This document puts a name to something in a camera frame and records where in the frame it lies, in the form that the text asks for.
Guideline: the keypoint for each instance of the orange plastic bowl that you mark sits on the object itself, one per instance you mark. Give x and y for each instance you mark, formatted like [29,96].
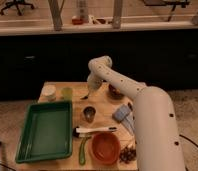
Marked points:
[104,148]

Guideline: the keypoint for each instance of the small metal cup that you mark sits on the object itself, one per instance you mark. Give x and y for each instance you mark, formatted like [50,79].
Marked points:
[89,113]

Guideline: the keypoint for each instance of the bunch of dark grapes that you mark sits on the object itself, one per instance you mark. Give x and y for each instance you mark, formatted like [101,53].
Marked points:
[127,154]

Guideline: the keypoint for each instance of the white cylindrical container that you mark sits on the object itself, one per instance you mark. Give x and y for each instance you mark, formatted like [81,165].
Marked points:
[49,92]

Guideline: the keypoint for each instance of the red object on shelf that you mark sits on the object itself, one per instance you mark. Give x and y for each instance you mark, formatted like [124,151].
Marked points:
[76,21]

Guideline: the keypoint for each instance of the green plastic tray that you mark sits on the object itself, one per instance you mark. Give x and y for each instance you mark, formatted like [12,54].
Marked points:
[46,133]

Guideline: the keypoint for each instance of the white handled brush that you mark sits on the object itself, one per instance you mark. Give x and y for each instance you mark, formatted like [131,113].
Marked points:
[81,131]

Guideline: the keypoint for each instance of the dark brown bowl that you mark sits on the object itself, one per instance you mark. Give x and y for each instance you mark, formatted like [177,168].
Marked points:
[114,93]

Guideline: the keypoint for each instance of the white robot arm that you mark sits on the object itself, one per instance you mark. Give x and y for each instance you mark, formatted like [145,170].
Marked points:
[158,146]

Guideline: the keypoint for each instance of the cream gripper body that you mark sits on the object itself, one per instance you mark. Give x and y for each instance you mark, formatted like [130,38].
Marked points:
[94,82]

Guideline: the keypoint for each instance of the black office chair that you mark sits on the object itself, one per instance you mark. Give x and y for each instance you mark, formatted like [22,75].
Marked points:
[16,3]

